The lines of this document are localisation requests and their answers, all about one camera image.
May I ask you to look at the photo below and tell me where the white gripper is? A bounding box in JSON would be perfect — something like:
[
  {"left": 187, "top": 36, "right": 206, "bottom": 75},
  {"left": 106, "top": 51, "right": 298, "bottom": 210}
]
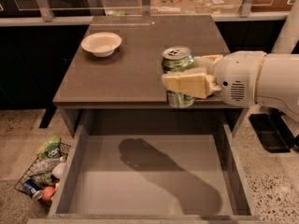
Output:
[{"left": 162, "top": 51, "right": 266, "bottom": 107}]

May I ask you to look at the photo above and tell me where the open grey top drawer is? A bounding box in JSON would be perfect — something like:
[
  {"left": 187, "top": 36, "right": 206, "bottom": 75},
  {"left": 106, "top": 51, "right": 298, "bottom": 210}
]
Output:
[{"left": 28, "top": 109, "right": 276, "bottom": 224}]

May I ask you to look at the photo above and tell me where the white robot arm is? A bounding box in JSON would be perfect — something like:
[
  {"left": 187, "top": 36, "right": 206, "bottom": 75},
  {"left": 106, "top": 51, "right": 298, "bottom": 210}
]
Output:
[{"left": 162, "top": 5, "right": 299, "bottom": 120}]

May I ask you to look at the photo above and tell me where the green packet in basket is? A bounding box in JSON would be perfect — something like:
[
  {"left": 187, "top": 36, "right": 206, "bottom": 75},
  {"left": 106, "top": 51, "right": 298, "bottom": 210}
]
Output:
[{"left": 31, "top": 172, "right": 53, "bottom": 186}]

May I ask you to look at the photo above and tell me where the clear plastic water bottle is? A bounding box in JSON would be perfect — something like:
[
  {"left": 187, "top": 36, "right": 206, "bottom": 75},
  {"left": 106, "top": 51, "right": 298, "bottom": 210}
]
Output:
[{"left": 32, "top": 156, "right": 66, "bottom": 175}]

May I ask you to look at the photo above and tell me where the wire basket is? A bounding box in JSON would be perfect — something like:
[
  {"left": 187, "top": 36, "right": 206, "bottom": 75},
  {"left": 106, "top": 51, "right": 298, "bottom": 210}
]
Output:
[{"left": 14, "top": 143, "right": 71, "bottom": 200}]

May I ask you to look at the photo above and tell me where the orange fruit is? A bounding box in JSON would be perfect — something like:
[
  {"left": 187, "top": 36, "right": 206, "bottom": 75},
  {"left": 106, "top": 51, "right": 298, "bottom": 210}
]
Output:
[{"left": 42, "top": 186, "right": 56, "bottom": 202}]

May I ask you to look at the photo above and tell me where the white bowl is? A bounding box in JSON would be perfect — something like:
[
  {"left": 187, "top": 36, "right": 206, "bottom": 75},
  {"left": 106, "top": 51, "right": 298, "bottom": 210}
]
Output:
[{"left": 81, "top": 32, "right": 121, "bottom": 57}]

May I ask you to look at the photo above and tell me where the white round object in basket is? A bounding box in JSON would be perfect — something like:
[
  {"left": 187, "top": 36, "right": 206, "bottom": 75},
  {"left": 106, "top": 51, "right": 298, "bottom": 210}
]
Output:
[{"left": 51, "top": 162, "right": 65, "bottom": 179}]

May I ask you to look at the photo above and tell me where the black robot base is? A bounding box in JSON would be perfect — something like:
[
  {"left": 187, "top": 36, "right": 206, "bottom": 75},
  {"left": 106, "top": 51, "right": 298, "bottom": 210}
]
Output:
[{"left": 249, "top": 109, "right": 299, "bottom": 153}]

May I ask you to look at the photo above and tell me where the green chip bag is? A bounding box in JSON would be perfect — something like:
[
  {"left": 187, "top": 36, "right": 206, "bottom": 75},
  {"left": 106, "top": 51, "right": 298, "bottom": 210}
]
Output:
[{"left": 35, "top": 136, "right": 61, "bottom": 159}]

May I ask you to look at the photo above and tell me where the grey cabinet with top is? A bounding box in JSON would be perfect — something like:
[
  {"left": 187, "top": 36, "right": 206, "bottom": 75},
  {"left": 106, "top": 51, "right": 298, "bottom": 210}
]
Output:
[{"left": 53, "top": 15, "right": 247, "bottom": 135}]

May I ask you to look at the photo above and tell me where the green soda can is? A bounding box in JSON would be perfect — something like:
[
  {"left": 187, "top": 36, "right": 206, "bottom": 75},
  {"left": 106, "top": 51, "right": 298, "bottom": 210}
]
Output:
[{"left": 162, "top": 46, "right": 195, "bottom": 108}]

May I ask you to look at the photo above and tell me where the blue soda can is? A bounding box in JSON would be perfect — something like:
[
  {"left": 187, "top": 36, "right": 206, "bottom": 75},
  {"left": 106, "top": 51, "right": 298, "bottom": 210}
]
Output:
[{"left": 22, "top": 179, "right": 43, "bottom": 200}]

